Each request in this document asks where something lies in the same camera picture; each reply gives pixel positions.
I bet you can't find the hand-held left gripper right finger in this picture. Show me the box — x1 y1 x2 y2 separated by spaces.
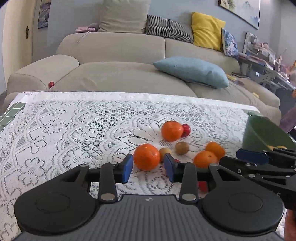
163 153 234 205

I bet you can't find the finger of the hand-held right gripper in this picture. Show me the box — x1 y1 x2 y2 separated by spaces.
219 156 296 186
236 148 296 168

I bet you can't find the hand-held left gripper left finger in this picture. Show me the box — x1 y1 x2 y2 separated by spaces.
59 153 134 205

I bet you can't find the large orange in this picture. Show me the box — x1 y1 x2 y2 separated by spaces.
161 121 184 142
133 144 161 171

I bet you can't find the brown round fruit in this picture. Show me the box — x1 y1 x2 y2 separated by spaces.
175 141 189 155

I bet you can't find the green plastic bowl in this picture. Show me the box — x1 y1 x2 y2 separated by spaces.
242 112 296 154

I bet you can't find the small orange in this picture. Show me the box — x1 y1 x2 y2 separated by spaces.
205 141 225 160

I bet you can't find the tan round fruit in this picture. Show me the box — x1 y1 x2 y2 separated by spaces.
159 148 173 163

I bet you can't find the white lace tablecloth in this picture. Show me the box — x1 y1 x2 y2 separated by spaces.
0 91 285 241

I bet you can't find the magazine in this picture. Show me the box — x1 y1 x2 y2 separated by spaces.
228 72 246 86

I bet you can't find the grey cluttered desk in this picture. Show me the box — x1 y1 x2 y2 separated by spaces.
238 31 296 93

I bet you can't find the beige sofa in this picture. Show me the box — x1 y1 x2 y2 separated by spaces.
7 31 282 126

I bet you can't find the light blue cushion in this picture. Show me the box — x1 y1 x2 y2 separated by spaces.
153 56 229 89

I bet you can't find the blue floral cushion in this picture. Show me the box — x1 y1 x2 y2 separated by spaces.
221 28 239 58

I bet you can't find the yellow cushion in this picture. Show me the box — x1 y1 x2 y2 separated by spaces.
191 12 226 51

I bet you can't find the grey striped cushion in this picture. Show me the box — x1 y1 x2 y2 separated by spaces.
145 15 194 43

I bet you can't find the framed landscape painting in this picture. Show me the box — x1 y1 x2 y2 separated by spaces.
218 0 261 30

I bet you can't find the beige cushion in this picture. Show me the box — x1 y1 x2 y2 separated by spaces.
97 0 151 34

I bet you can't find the blue wall poster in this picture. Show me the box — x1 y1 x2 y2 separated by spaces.
38 0 51 29

